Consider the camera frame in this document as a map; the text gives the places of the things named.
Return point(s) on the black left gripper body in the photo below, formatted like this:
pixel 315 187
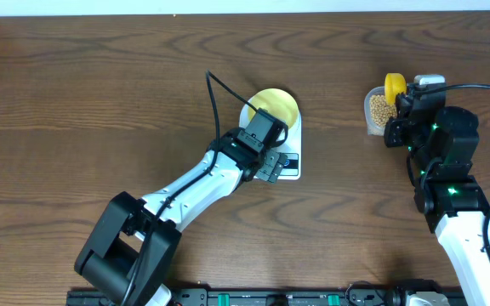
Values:
pixel 271 166

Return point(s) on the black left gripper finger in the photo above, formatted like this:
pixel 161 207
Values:
pixel 262 174
pixel 275 166

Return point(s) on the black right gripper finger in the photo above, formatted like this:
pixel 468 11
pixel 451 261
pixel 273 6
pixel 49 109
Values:
pixel 404 105
pixel 396 133

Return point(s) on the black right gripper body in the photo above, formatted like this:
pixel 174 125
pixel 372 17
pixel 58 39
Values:
pixel 418 132

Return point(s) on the yellow measuring scoop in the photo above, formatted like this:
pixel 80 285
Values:
pixel 395 84

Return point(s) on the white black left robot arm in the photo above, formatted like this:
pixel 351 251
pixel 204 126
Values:
pixel 128 253

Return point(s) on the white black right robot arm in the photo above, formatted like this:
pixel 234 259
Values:
pixel 441 141

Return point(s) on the white digital kitchen scale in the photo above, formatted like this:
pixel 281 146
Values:
pixel 292 146

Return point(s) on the pale yellow bowl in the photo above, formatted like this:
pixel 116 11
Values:
pixel 275 104

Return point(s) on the clear container of soybeans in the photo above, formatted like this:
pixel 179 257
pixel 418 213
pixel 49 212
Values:
pixel 377 111

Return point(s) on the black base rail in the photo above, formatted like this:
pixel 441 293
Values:
pixel 203 297

